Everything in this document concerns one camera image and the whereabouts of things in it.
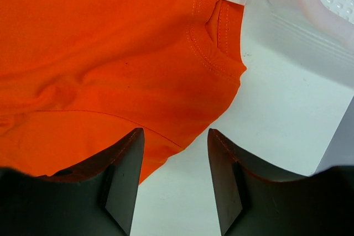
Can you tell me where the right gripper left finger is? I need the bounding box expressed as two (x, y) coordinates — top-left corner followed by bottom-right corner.
(1, 128), (144, 235)

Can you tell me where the white plastic basket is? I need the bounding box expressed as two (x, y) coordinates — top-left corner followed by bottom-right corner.
(269, 0), (353, 59)

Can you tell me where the orange t shirt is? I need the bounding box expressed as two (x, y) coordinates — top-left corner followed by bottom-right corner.
(1, 0), (246, 179)

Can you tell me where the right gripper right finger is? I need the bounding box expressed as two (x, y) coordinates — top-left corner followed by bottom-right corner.
(207, 129), (353, 235)

